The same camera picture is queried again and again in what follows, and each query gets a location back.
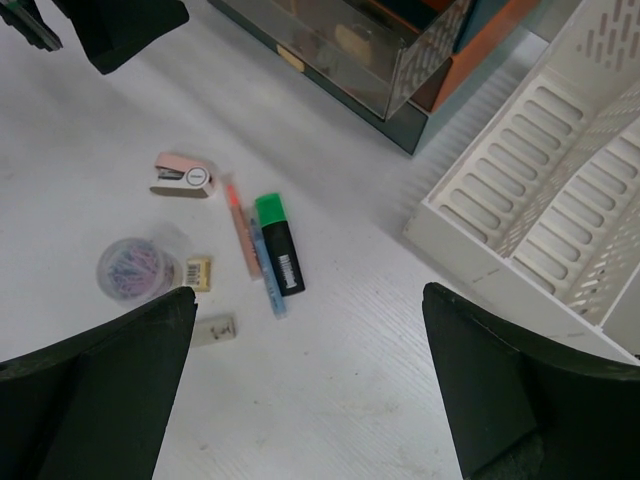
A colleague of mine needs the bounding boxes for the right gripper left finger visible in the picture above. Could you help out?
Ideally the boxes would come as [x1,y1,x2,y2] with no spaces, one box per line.
[1,287,196,479]

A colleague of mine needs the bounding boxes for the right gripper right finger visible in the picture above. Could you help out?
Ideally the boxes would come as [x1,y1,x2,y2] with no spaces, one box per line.
[422,283,639,479]

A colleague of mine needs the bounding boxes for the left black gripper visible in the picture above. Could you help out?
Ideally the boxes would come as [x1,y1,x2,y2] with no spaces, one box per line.
[1,0,189,75]

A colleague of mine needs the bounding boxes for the pink mini stapler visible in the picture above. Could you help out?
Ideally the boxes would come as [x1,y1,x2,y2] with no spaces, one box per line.
[149,152,217,199]

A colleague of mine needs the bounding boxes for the teal drawer organizer box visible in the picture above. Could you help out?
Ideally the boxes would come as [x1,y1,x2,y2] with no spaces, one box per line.
[212,0,538,155]

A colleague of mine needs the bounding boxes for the silver staple box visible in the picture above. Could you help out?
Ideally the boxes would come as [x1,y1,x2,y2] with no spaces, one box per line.
[190,314,237,348]

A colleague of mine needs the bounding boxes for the small yellow eraser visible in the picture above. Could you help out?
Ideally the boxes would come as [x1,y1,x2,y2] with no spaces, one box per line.
[184,256,213,292]

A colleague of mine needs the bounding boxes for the white file rack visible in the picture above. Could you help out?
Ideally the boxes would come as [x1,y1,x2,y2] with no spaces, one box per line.
[404,1,639,364]

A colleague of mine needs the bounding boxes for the blue pen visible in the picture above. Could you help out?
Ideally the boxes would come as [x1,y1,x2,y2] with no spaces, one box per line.
[249,215,287,319]

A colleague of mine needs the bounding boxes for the orange pen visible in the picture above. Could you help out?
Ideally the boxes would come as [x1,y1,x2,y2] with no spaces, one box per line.
[222,174,262,280]

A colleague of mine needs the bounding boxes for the green black highlighter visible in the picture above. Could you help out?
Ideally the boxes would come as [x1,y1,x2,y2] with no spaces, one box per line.
[254,193,306,297]

